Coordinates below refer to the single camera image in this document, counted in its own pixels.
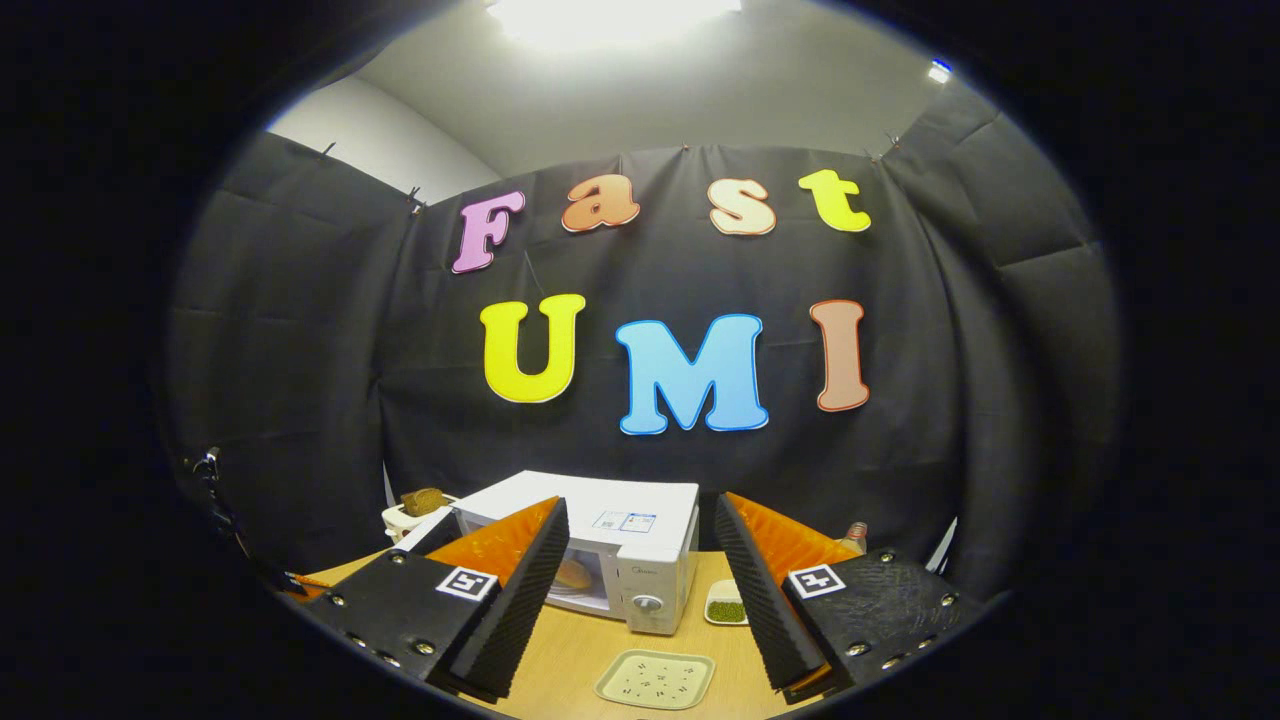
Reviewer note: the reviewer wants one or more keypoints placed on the brown bread slice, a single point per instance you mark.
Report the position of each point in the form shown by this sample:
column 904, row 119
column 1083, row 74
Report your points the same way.
column 422, row 502

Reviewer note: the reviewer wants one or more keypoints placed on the pink bread roll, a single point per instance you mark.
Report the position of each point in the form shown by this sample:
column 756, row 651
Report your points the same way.
column 575, row 575

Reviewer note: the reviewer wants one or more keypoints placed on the long ceiling light panel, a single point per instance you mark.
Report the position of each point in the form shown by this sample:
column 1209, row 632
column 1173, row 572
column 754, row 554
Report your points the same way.
column 610, row 18

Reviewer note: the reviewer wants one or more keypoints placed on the clear bottle with red label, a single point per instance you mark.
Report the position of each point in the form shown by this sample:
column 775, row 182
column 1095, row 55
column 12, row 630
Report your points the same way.
column 853, row 540

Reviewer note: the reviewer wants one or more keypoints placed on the white divided dish with beans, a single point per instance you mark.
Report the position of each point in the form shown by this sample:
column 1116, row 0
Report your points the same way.
column 725, row 608

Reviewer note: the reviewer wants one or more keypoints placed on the white toaster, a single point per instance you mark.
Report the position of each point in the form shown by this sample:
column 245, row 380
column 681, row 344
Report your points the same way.
column 395, row 522

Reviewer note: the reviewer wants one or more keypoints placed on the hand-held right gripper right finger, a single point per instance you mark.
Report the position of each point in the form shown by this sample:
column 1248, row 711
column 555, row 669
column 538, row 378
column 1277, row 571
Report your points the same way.
column 765, row 600

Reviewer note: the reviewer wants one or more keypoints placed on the small ceiling light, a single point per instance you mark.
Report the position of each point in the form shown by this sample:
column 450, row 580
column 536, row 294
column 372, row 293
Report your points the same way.
column 938, row 72

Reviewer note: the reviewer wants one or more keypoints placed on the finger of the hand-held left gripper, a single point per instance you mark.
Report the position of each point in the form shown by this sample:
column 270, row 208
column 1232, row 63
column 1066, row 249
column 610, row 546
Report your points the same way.
column 305, row 588

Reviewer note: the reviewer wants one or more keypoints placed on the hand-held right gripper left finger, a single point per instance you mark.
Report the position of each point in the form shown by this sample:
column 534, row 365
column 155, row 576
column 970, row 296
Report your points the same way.
column 515, row 595

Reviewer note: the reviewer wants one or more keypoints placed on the black backdrop cloth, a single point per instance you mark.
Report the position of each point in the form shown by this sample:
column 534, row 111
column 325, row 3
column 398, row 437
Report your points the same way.
column 290, row 380

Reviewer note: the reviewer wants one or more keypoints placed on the white microwave oven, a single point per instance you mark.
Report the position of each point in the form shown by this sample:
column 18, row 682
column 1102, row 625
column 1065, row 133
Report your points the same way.
column 600, row 500

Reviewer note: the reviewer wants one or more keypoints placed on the pale green square plate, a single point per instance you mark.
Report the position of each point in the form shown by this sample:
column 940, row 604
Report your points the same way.
column 655, row 680

